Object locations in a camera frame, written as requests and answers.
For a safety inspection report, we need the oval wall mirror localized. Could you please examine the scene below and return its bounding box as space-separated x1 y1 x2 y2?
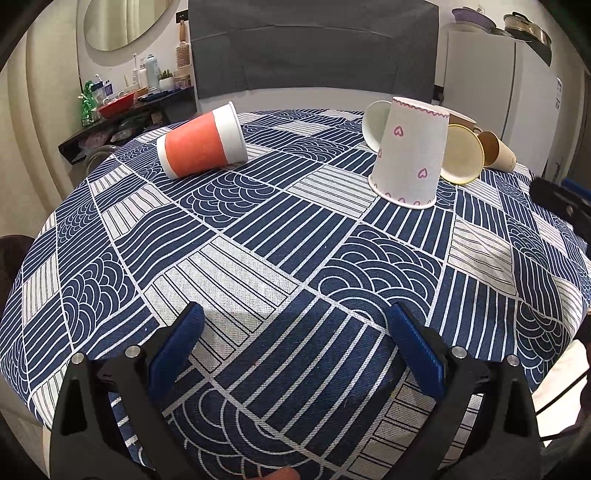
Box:
83 0 181 51

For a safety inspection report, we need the red bowl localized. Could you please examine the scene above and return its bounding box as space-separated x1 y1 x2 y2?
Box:
98 93 137 118

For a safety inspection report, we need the white cup with pink hearts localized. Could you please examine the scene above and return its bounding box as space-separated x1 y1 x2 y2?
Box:
368 96 451 210

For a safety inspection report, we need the yellow rimmed paper cup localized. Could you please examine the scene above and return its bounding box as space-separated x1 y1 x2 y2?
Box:
440 124 485 185

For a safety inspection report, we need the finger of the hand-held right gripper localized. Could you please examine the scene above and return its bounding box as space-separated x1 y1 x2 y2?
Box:
530 178 591 241

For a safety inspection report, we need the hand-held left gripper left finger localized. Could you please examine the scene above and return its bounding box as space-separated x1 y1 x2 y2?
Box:
50 302 206 480

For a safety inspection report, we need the wooden hairbrush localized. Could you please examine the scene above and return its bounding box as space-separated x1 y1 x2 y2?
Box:
175 21 191 70

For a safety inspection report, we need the orange paper cup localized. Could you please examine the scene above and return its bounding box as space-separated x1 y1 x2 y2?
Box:
156 102 249 181

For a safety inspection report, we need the grey upholstered chair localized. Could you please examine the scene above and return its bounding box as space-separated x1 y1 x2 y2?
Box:
188 0 439 114

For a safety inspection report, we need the blue patterned tablecloth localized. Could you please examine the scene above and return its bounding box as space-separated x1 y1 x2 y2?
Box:
0 108 591 480

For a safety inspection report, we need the white refrigerator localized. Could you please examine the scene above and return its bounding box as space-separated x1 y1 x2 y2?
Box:
442 23 566 178

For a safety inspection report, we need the black cable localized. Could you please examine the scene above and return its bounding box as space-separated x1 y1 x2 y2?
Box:
531 342 591 444

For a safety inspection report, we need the white thermos bottle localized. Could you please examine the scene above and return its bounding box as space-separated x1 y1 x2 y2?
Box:
144 54 161 90

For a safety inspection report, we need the steel pot with lid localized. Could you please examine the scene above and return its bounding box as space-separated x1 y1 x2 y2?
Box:
503 12 552 47

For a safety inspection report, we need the brown paper cup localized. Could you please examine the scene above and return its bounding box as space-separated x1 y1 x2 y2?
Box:
477 130 517 174

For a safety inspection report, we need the plain white paper cup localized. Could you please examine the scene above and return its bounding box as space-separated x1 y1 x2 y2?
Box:
361 100 393 152

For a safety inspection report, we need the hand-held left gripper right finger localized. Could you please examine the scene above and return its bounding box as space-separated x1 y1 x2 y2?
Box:
387 302 542 480

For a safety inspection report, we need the dark side table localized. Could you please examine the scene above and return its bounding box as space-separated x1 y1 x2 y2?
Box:
58 87 199 164

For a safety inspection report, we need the purple bowl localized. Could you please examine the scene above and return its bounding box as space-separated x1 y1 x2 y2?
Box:
451 7 497 33

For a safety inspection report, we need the beige paper cup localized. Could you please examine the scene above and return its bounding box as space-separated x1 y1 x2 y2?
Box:
448 110 478 134

